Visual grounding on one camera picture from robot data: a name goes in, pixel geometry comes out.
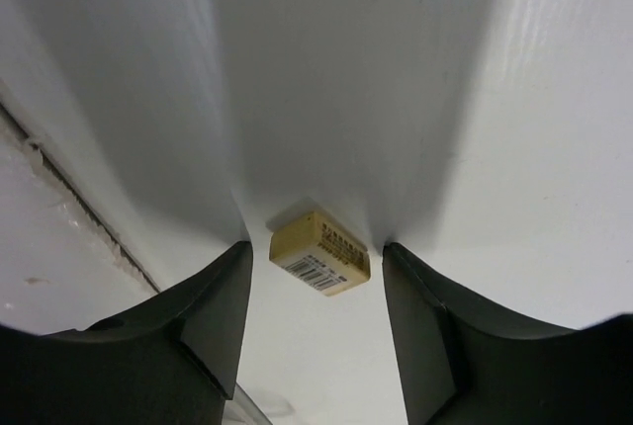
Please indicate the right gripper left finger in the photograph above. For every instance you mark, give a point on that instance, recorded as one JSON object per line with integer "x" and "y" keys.
{"x": 171, "y": 359}

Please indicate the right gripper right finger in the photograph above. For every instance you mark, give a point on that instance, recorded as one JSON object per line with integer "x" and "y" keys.
{"x": 465, "y": 359}

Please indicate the tan eraser right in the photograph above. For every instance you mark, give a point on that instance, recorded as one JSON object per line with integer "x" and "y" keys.
{"x": 317, "y": 250}

